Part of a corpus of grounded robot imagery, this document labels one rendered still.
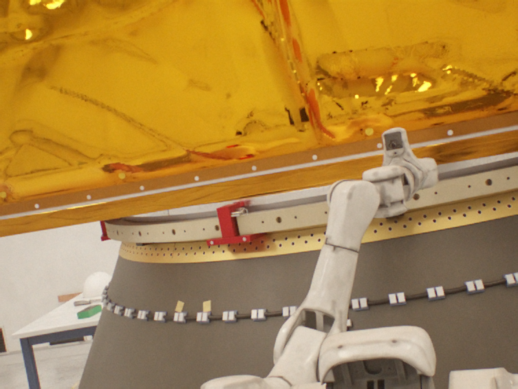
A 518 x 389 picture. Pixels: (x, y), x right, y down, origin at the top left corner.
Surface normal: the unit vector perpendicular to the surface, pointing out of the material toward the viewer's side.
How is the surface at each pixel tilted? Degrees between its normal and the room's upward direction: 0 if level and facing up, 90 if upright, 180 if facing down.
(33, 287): 90
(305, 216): 90
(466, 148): 90
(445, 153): 90
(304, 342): 33
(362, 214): 98
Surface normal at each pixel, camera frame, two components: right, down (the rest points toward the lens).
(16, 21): -0.24, 0.31
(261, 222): -0.44, 0.18
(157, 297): -0.77, -0.26
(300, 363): 0.03, -0.78
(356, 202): 0.36, 0.10
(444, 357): -0.17, -0.36
